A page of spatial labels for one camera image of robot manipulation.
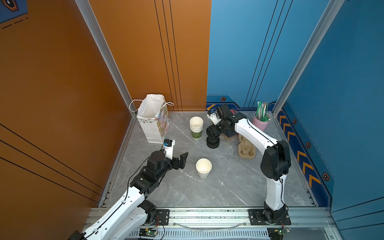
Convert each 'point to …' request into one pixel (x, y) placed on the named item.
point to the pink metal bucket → (262, 125)
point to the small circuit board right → (282, 231)
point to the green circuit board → (151, 233)
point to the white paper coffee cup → (203, 166)
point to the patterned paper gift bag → (153, 116)
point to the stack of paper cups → (196, 126)
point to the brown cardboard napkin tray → (227, 138)
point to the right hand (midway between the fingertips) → (212, 129)
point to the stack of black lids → (212, 142)
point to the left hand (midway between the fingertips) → (180, 150)
